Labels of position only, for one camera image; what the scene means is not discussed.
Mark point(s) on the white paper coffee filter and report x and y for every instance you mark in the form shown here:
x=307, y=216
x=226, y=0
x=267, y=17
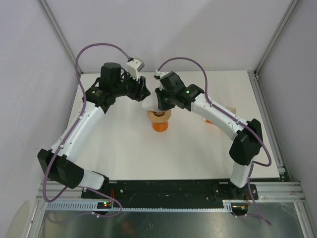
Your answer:
x=151, y=104

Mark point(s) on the right aluminium frame post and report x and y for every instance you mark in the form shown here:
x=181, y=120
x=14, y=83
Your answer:
x=282, y=26

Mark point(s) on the right aluminium table rail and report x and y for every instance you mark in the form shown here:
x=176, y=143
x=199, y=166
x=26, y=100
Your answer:
x=266, y=116

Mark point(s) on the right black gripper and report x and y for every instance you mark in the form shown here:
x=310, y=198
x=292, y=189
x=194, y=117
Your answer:
x=162, y=105

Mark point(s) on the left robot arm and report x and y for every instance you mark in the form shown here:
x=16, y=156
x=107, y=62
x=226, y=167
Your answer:
x=59, y=162

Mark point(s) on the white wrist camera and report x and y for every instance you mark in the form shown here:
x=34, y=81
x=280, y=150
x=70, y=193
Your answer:
x=134, y=66
x=158, y=75

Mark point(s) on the left aluminium frame post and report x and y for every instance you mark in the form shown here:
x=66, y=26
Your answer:
x=51, y=19

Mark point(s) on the grey slotted cable duct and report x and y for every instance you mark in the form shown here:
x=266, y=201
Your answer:
x=103, y=206

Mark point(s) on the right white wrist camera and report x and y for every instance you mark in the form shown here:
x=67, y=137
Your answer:
x=158, y=75

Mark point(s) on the orange coffee filter packet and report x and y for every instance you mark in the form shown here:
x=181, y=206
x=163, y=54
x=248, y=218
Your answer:
x=229, y=108

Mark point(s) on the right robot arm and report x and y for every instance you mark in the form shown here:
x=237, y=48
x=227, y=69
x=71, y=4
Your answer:
x=246, y=135

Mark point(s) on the front aluminium frame beam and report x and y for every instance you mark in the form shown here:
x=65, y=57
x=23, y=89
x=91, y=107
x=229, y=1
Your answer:
x=275, y=191

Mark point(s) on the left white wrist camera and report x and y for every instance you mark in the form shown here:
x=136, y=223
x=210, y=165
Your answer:
x=134, y=66

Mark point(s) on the aluminium frame post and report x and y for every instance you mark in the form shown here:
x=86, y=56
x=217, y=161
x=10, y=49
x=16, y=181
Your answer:
x=282, y=26
x=51, y=19

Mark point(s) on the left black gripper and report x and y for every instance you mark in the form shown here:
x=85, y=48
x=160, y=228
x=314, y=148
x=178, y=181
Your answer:
x=140, y=91

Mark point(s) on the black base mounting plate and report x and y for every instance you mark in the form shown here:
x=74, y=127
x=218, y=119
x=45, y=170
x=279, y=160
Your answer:
x=178, y=193

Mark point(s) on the orange glass carafe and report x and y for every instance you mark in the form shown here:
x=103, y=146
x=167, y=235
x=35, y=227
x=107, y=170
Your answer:
x=160, y=127

